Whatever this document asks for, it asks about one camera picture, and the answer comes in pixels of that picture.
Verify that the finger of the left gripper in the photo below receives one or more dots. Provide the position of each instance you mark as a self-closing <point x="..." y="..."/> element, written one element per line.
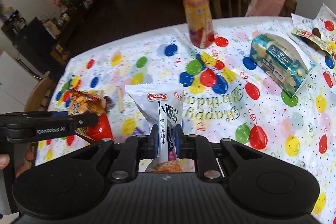
<point x="86" y="120"/>

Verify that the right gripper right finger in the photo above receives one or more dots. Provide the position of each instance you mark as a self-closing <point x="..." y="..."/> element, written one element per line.
<point x="198" y="149"/>

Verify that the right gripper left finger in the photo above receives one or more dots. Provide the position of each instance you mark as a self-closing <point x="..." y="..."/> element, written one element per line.
<point x="131" y="152"/>

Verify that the red brown snack bag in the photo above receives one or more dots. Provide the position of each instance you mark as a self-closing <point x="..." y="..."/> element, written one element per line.
<point x="82" y="102"/>

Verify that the white spicy strips bag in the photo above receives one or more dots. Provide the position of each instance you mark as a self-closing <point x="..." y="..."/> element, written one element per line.
<point x="162" y="105"/>

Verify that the person's left hand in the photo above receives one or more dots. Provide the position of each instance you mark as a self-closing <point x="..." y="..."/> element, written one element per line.
<point x="27" y="162"/>

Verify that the brown wrapped cake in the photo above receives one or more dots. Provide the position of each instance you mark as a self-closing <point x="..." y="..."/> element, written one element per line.
<point x="109" y="104"/>

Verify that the wooden chair left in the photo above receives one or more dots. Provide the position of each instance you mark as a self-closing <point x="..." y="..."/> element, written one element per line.
<point x="38" y="100"/>

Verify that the beige wafer stick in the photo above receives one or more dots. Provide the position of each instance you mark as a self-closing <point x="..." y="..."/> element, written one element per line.
<point x="120" y="100"/>

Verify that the balloon birthday tablecloth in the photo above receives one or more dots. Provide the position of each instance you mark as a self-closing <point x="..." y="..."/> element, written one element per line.
<point x="225" y="95"/>

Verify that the teal tissue pack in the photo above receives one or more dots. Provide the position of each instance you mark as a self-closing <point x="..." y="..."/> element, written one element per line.
<point x="281" y="58"/>

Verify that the orange drink bottle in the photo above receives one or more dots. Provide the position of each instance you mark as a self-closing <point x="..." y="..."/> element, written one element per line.
<point x="200" y="23"/>

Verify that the wooden chair with pink cloth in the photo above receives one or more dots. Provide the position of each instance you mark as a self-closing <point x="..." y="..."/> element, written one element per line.
<point x="239" y="8"/>

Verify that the yellow packet at table edge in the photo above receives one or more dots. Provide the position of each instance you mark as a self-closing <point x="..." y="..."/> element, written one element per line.
<point x="324" y="44"/>

